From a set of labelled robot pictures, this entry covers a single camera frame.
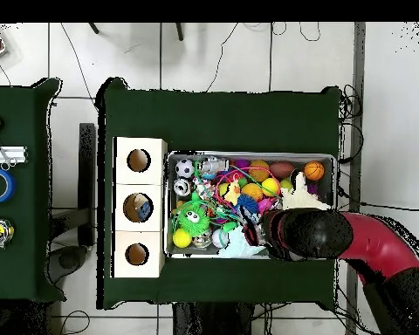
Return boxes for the mint green cloth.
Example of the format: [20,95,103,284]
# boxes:
[217,226,270,259]

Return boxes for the wooden box with three holes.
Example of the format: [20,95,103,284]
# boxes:
[112,136,168,279]

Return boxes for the white baseball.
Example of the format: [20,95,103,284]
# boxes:
[211,228,229,249]

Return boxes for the cream yellow cloth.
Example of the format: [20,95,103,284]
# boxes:
[280,172,331,211]

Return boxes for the green spiky monster toy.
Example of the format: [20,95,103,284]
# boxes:
[175,205,210,237]

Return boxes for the brown football toy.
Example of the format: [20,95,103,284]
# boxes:
[269,161,296,180]

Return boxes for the yellow ball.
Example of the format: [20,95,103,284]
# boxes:
[172,228,193,250]

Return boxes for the silver robot toy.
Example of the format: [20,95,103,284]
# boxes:
[199,155,230,175]

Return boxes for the crushed silver can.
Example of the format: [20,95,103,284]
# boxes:
[172,177,193,197]

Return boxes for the orange basketball toy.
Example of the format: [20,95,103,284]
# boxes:
[304,161,326,181]

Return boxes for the black and white soccer ball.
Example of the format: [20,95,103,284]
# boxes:
[175,159,196,180]

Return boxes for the dark green table cloth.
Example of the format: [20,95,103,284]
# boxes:
[95,77,343,311]
[0,77,66,303]

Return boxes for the blue tape roll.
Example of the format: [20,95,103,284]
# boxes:
[0,167,17,204]

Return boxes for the silver scissors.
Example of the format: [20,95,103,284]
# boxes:
[0,127,17,171]

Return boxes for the shallow wire mesh bin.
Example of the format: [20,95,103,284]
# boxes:
[164,150,337,261]

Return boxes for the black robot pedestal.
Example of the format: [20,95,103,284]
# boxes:
[172,301,256,335]

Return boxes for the long black floor cable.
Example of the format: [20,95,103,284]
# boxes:
[336,188,419,213]

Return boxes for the black cable bundle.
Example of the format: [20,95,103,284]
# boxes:
[337,83,366,165]

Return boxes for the aluminium rail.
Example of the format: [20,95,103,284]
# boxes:
[0,145,29,164]

